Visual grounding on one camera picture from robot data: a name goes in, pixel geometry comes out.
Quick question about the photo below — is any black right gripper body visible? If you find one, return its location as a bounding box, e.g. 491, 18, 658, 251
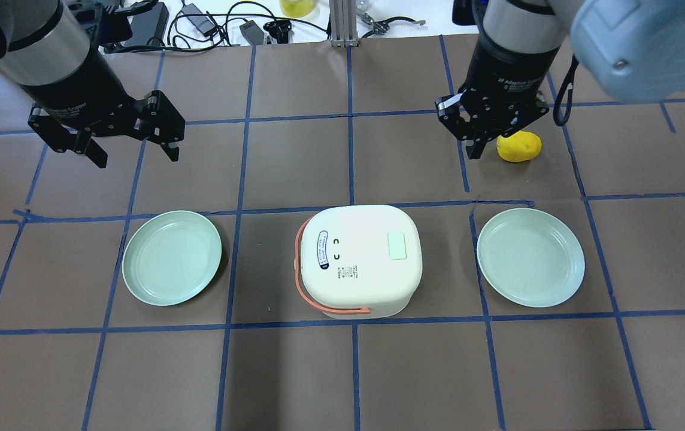
435, 87, 550, 142

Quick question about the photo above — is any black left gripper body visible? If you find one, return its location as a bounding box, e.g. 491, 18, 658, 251
28, 90, 186, 150

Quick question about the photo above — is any white rice cooker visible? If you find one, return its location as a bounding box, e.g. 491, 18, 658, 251
294, 205, 423, 320

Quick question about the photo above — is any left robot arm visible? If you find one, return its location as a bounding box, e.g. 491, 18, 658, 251
0, 1, 186, 168

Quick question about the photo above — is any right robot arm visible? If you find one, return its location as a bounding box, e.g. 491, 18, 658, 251
435, 1, 685, 159

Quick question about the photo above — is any yellow toy potato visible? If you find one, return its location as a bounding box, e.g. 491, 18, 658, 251
496, 130, 543, 163

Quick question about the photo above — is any green plate far side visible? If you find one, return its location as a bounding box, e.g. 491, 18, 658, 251
122, 210, 223, 306

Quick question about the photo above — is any green plate near potato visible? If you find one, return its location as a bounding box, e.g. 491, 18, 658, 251
477, 208, 586, 308

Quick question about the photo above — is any black power adapter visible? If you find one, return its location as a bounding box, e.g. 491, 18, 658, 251
239, 20, 268, 45

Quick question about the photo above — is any yellow cup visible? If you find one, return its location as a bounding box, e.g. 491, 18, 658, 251
279, 0, 316, 19

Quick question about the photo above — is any black cables bundle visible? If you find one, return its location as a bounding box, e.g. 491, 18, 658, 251
166, 0, 328, 51

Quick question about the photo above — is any aluminium frame post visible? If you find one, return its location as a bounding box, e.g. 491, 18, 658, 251
329, 0, 360, 47

